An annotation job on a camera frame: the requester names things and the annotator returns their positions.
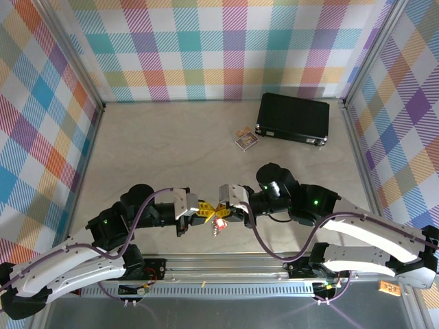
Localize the purple card box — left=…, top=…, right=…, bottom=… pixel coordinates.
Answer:
left=235, top=132, right=260, bottom=151

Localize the yellow green power connector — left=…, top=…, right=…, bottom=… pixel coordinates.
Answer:
left=118, top=281, right=154, bottom=297
left=313, top=281, right=344, bottom=292

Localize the black hard case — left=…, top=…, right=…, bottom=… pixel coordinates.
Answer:
left=256, top=92, right=331, bottom=147

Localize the grey metal panel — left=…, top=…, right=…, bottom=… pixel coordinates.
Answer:
left=34, top=294, right=423, bottom=329

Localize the orange label tag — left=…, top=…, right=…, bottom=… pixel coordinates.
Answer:
left=379, top=280, right=402, bottom=295

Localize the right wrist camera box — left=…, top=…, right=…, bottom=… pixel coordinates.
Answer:
left=218, top=184, right=250, bottom=210

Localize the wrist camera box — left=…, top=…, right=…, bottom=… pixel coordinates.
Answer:
left=218, top=184, right=250, bottom=210
left=172, top=186, right=200, bottom=221

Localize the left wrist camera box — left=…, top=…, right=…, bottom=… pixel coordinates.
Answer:
left=172, top=186, right=200, bottom=221

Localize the aluminium mounting rail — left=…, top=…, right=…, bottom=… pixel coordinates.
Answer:
left=73, top=254, right=399, bottom=285

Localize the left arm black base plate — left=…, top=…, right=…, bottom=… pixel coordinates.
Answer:
left=137, top=258, right=167, bottom=281

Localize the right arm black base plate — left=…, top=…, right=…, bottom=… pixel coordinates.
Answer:
left=287, top=256, right=351, bottom=279

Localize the slotted metal cable tray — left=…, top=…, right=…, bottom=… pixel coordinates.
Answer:
left=80, top=286, right=315, bottom=297

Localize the aluminium side rail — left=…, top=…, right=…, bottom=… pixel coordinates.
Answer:
left=341, top=102, right=383, bottom=215
left=67, top=104, right=106, bottom=237

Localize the aluminium frame post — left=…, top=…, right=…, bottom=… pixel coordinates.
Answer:
left=36, top=0, right=106, bottom=112
left=342, top=0, right=412, bottom=110

